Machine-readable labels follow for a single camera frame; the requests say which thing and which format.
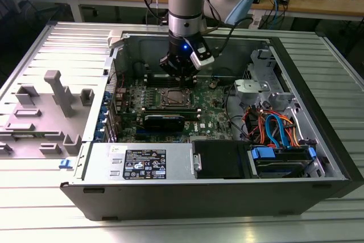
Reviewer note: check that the metal socket locking lever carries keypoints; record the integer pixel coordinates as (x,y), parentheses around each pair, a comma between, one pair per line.
(179,106)
(179,89)

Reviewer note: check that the silver CPU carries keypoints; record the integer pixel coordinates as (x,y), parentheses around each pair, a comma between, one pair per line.
(176,96)

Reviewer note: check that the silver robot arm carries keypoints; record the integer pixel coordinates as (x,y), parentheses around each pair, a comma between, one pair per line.
(185,4)

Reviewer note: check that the CPU socket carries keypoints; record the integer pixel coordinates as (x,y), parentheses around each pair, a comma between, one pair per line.
(193,95)

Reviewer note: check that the round coin battery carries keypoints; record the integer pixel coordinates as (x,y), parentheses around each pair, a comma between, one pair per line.
(213,84)

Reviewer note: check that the green motherboard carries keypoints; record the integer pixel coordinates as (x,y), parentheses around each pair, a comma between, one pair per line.
(210,106)

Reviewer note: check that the pale grey case latch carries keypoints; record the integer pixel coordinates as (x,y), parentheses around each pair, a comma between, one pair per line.
(115,38)

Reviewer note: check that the black graphics card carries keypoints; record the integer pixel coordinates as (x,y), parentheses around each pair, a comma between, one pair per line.
(163,125)

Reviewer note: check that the blue card retainer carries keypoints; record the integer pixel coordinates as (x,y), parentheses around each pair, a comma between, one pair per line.
(99,135)
(101,124)
(107,96)
(103,111)

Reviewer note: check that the black plastic shroud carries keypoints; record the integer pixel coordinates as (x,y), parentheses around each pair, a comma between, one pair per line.
(219,160)

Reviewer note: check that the small black adapter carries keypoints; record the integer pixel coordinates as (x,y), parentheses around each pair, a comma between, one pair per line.
(284,0)

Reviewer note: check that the silver power supply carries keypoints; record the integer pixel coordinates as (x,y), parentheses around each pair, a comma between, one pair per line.
(96,154)

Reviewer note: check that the blue disk carrier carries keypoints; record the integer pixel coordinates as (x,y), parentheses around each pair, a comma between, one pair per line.
(263,152)

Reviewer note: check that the grey parts rack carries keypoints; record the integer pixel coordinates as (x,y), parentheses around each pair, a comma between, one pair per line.
(48,120)

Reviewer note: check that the black PC case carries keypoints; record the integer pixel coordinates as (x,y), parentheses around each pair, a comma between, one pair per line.
(170,200)

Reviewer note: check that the hard disk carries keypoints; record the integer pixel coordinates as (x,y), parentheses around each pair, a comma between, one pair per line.
(281,167)

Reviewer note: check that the blue plastic clip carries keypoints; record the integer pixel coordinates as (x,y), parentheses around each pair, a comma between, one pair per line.
(65,164)

